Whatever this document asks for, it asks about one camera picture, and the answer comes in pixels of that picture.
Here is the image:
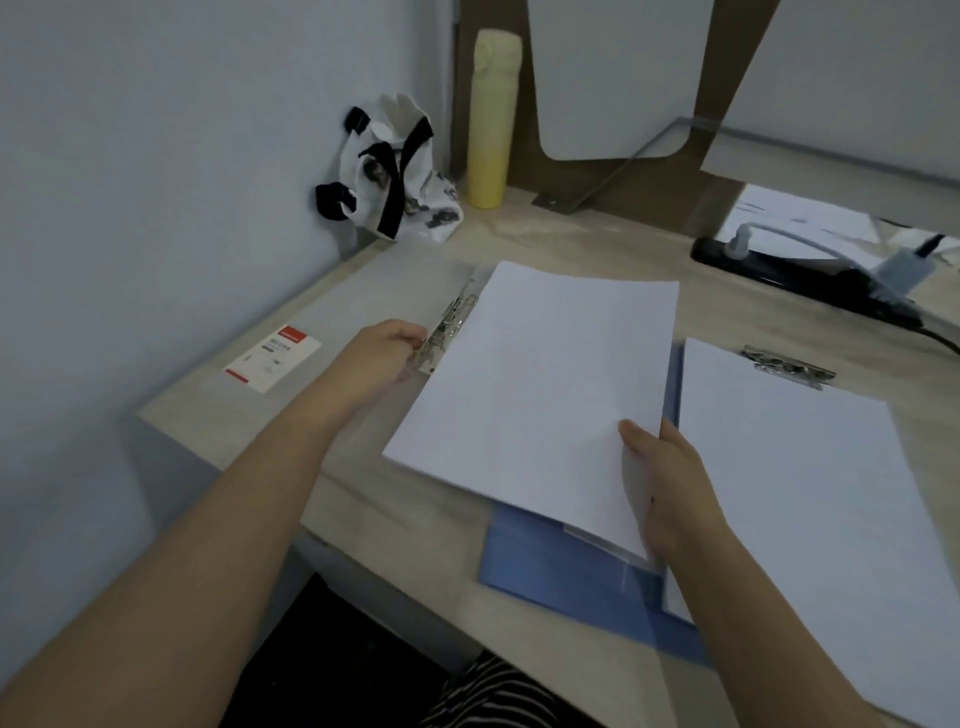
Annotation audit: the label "person's right hand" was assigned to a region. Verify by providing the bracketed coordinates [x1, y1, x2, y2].
[618, 416, 740, 571]

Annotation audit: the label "person's left hand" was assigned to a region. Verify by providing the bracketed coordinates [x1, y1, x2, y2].
[329, 318, 429, 410]

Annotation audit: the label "transparent folder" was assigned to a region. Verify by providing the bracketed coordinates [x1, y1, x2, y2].
[138, 241, 699, 624]

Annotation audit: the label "metal clip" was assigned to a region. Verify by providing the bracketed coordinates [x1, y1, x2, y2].
[740, 344, 839, 391]
[416, 277, 481, 376]

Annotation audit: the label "white paper sheets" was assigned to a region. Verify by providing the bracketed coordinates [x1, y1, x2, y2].
[663, 337, 960, 725]
[382, 260, 682, 560]

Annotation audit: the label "blue folder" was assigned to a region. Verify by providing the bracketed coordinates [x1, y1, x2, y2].
[478, 341, 714, 669]

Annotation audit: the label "person's left forearm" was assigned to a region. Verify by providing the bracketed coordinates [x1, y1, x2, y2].
[0, 374, 384, 728]

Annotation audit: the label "white black printed bag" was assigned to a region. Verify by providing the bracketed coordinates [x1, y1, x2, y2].
[314, 93, 465, 243]

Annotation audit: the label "black power strip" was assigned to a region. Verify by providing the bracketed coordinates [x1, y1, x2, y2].
[689, 234, 925, 331]

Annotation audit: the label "yellow bottle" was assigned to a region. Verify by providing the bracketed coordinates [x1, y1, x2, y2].
[465, 28, 523, 210]

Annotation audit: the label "striped trousers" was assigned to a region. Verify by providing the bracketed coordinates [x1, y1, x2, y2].
[419, 650, 601, 728]

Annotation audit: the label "loose white papers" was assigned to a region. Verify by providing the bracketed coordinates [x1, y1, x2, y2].
[716, 183, 960, 264]

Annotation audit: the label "white charger adapter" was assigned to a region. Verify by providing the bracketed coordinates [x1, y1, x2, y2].
[873, 233, 946, 301]

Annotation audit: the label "white rounded board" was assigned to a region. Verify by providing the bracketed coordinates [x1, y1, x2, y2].
[524, 0, 718, 163]

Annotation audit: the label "brown cardboard board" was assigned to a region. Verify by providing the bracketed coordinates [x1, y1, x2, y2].
[449, 0, 781, 241]

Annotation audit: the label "large white board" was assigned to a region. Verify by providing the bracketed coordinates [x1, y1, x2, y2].
[699, 0, 960, 226]

